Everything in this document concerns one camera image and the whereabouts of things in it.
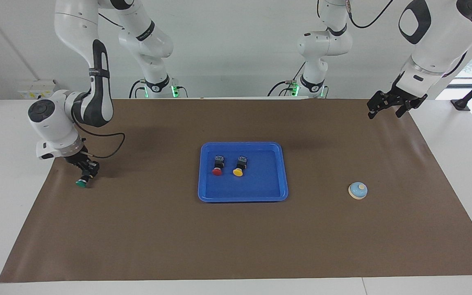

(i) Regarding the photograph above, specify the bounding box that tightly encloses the green push button switch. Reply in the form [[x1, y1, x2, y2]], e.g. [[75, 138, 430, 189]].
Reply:
[[75, 172, 94, 189]]

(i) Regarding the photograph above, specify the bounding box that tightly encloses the red push button switch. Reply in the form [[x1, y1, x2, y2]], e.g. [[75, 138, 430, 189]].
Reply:
[[212, 155, 225, 177]]

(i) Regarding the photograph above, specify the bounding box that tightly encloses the yellow push button switch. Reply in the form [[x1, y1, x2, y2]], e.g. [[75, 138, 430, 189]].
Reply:
[[233, 156, 248, 177]]

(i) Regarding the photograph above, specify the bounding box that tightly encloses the light blue call bell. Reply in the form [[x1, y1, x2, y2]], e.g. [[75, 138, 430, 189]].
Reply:
[[348, 182, 368, 200]]

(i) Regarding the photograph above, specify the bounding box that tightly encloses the blue plastic tray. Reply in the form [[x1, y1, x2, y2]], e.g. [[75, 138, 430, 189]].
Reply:
[[197, 142, 289, 203]]

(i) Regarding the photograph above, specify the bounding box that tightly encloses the white socket box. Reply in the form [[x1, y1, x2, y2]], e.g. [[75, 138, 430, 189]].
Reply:
[[17, 79, 58, 100]]

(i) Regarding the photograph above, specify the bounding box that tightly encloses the brown table mat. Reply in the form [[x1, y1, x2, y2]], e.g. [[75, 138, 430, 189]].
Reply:
[[0, 98, 472, 283]]

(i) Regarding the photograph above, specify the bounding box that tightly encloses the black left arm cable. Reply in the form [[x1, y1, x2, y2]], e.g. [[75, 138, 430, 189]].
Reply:
[[345, 0, 394, 30]]

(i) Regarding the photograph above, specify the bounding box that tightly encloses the black right base cable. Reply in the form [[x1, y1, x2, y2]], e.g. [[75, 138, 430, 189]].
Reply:
[[129, 79, 146, 99]]

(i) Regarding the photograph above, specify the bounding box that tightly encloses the black base cable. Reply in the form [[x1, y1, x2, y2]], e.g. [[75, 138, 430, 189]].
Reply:
[[129, 79, 146, 99], [267, 61, 306, 98]]

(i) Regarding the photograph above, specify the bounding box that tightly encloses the black left base cable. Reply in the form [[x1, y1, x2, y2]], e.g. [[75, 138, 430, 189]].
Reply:
[[267, 61, 306, 98]]

